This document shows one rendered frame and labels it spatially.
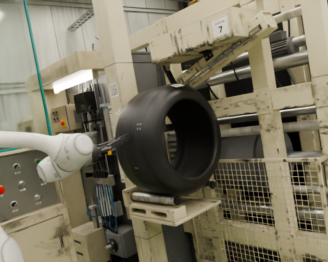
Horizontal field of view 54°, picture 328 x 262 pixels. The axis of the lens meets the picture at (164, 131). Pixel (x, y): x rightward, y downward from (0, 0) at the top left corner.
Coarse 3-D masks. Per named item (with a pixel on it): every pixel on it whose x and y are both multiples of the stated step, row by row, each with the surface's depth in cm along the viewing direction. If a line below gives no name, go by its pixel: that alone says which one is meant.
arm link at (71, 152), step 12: (0, 132) 110; (12, 132) 110; (24, 132) 110; (0, 144) 109; (12, 144) 108; (24, 144) 108; (36, 144) 108; (48, 144) 109; (60, 144) 109; (72, 144) 108; (84, 144) 109; (60, 156) 110; (72, 156) 109; (84, 156) 110; (72, 168) 116
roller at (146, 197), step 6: (138, 192) 177; (132, 198) 179; (138, 198) 174; (144, 198) 171; (150, 198) 167; (156, 198) 164; (162, 198) 160; (168, 198) 158; (174, 198) 155; (180, 198) 157; (174, 204) 155
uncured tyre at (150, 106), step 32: (160, 96) 153; (192, 96) 165; (128, 128) 153; (160, 128) 148; (192, 128) 197; (128, 160) 155; (160, 160) 147; (192, 160) 194; (160, 192) 160; (192, 192) 165
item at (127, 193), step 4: (128, 188) 180; (132, 188) 180; (136, 188) 182; (140, 188) 184; (124, 192) 177; (128, 192) 177; (132, 192) 180; (144, 192) 186; (148, 192) 188; (124, 196) 177; (128, 196) 178; (124, 200) 178; (128, 200) 178; (132, 200) 179; (136, 200) 181; (124, 204) 178; (128, 204) 177
